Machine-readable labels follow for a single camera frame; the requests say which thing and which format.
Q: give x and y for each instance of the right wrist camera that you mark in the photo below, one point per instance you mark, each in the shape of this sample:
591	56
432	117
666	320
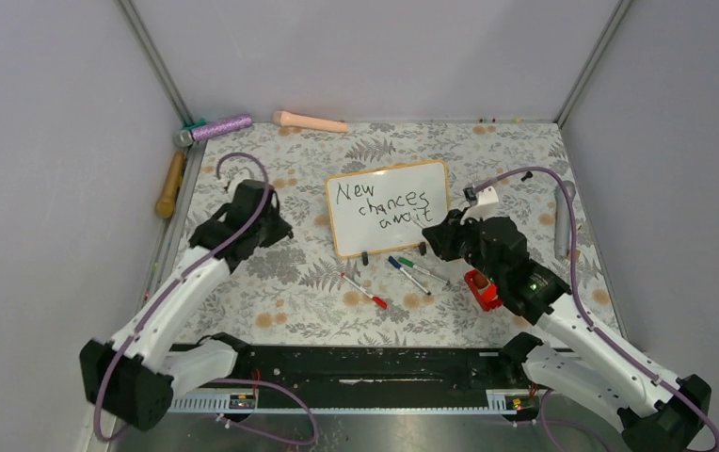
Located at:
481	205

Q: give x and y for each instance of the red capped marker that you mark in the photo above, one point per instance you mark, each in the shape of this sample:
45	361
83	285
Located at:
380	302

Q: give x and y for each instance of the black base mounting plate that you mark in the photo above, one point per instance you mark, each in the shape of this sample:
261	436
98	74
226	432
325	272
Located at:
408	372

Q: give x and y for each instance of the blue capped marker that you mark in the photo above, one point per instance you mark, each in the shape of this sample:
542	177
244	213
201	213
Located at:
400	267

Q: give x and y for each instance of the red plastic box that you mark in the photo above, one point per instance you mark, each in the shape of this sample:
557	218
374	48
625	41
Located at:
483	290

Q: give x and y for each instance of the white slotted cable duct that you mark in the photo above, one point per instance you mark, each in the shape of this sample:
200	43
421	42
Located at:
235	401

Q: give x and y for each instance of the silver toy microphone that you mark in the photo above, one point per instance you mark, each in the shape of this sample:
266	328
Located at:
562	223

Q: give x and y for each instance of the purple glitter toy microphone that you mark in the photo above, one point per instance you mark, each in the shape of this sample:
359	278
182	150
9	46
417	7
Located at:
203	130

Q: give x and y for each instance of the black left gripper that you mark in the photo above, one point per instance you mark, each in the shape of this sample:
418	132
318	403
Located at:
280	231

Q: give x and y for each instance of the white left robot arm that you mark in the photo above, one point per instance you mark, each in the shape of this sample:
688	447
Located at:
130	375

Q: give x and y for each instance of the green capped marker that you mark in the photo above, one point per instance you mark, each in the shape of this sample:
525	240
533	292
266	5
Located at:
405	262

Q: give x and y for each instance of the yellow framed whiteboard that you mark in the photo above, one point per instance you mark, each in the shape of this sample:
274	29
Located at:
371	210

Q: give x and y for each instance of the floral patterned table mat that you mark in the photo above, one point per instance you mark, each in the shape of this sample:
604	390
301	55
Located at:
293	293

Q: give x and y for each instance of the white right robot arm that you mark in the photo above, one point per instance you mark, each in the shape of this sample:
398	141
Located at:
651	407

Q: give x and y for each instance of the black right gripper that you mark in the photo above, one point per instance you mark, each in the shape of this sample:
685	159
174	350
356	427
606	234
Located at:
442	237

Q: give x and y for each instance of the pink toy microphone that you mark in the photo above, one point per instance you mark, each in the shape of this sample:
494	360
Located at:
284	118

